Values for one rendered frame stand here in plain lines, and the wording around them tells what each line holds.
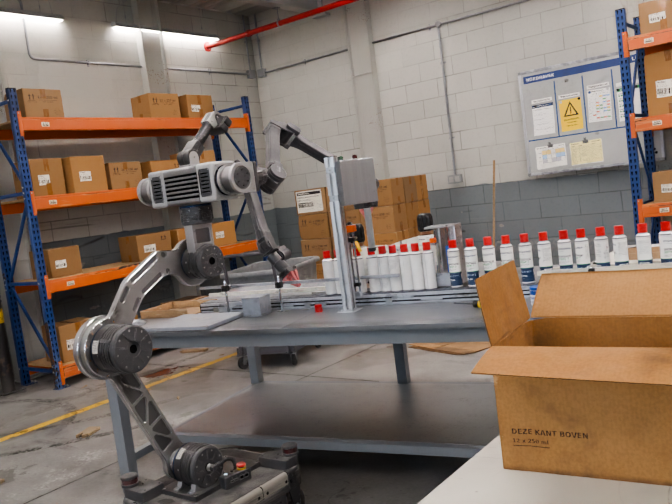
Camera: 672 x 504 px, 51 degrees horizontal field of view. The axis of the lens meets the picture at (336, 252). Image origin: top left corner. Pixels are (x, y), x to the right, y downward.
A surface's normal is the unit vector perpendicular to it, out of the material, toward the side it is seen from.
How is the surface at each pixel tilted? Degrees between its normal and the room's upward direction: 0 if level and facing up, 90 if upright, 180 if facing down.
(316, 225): 90
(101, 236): 90
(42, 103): 90
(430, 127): 90
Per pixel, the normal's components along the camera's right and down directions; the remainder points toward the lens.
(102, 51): 0.79, -0.05
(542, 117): -0.61, 0.14
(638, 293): -0.41, -0.71
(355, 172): 0.49, 0.01
